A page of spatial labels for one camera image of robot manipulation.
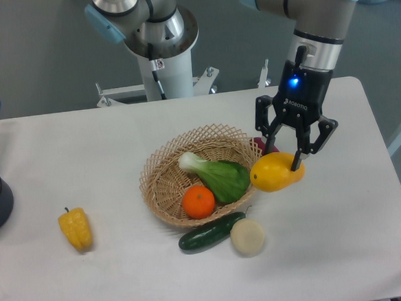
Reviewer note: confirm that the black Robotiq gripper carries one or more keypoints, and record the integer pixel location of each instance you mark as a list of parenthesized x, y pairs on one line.
[(301, 93)]

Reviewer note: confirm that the yellow mango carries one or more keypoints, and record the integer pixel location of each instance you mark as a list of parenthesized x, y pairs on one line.
[(272, 172)]

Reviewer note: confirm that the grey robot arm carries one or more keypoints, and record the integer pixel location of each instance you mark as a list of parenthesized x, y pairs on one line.
[(161, 34)]

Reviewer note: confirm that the purple vegetable behind basket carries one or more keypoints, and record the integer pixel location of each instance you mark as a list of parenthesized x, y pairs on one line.
[(260, 143)]

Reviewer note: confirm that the green bok choy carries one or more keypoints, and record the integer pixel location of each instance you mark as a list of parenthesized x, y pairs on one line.
[(227, 180)]

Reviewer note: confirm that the pale round onion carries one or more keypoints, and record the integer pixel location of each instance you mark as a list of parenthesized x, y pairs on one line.
[(247, 237)]

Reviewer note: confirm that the orange fruit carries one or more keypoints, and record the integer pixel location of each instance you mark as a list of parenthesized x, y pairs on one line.
[(198, 202)]

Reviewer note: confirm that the dark green cucumber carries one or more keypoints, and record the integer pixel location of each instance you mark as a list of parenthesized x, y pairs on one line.
[(210, 234)]

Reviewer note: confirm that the woven wicker basket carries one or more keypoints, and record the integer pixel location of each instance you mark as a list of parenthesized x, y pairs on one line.
[(163, 183)]

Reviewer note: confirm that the yellow bell pepper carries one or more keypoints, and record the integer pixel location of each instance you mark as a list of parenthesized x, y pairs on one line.
[(74, 224)]

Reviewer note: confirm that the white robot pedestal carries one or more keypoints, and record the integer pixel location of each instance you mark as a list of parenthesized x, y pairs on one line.
[(166, 78)]

